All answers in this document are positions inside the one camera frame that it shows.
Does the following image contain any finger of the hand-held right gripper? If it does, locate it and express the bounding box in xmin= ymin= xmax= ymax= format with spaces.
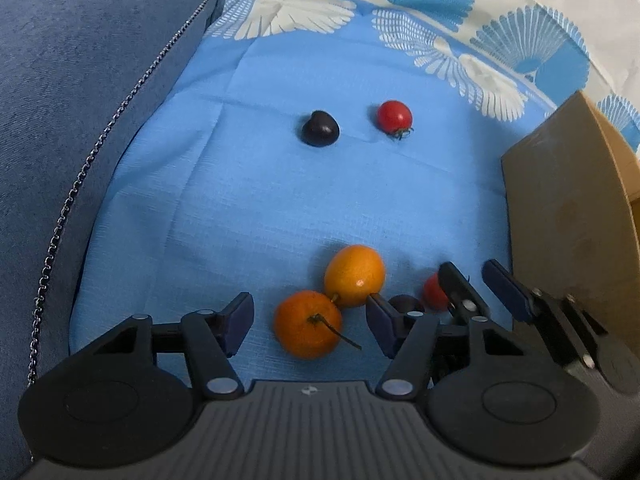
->
xmin=481 ymin=259 xmax=608 ymax=371
xmin=439 ymin=261 xmax=493 ymax=326

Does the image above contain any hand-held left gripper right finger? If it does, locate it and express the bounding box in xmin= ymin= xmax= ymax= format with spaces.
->
xmin=366 ymin=296 xmax=566 ymax=401

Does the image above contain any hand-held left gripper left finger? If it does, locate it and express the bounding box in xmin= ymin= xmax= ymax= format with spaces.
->
xmin=75 ymin=291 xmax=256 ymax=401

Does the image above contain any small dark grape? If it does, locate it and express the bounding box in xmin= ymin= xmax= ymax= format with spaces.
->
xmin=387 ymin=294 xmax=426 ymax=317

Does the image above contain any oval orange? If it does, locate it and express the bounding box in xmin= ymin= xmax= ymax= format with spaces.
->
xmin=324 ymin=244 xmax=387 ymax=308

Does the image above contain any orange with stem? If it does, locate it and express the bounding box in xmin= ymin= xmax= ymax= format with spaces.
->
xmin=273 ymin=290 xmax=363 ymax=360

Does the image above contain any brown cardboard box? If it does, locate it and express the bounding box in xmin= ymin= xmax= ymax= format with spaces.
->
xmin=501 ymin=90 xmax=640 ymax=356

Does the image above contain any red cherry tomato with calyx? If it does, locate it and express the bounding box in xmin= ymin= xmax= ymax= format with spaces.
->
xmin=376 ymin=100 xmax=415 ymax=141

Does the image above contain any dark purple plum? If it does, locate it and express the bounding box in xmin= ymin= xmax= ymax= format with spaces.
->
xmin=301 ymin=110 xmax=341 ymax=148

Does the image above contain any blue fan-print sheet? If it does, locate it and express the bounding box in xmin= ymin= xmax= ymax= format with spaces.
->
xmin=67 ymin=0 xmax=640 ymax=391

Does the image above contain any blue fabric sofa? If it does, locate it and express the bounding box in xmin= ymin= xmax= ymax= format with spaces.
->
xmin=0 ymin=0 xmax=236 ymax=466

